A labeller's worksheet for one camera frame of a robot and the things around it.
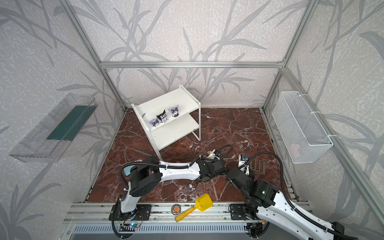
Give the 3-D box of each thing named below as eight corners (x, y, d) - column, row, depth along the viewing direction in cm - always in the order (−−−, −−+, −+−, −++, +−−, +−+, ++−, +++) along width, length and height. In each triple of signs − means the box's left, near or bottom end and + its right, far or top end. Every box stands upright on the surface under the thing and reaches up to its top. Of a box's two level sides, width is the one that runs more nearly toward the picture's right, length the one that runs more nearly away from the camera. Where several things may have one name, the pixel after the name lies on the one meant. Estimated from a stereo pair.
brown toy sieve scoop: (249, 170, 90) (251, 168, 88) (251, 158, 95) (252, 156, 93) (263, 175, 88) (265, 173, 86) (264, 162, 93) (266, 160, 91)
